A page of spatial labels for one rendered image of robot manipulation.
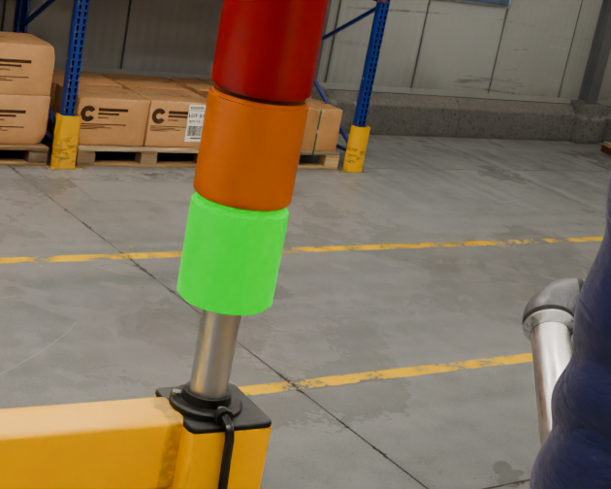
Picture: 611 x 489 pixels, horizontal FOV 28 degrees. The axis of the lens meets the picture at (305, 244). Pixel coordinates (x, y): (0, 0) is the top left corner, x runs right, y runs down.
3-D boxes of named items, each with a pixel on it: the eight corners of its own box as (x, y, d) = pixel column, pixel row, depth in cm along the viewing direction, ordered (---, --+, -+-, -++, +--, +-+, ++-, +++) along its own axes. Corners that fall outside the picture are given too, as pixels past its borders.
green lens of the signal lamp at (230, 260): (201, 318, 59) (218, 215, 58) (160, 280, 63) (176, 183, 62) (288, 315, 62) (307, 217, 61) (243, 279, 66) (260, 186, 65)
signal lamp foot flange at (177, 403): (187, 424, 62) (190, 409, 62) (156, 390, 65) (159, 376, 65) (254, 418, 64) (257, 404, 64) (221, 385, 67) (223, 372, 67)
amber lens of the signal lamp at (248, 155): (219, 211, 58) (238, 104, 56) (176, 180, 62) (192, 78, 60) (308, 213, 61) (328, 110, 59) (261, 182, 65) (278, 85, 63)
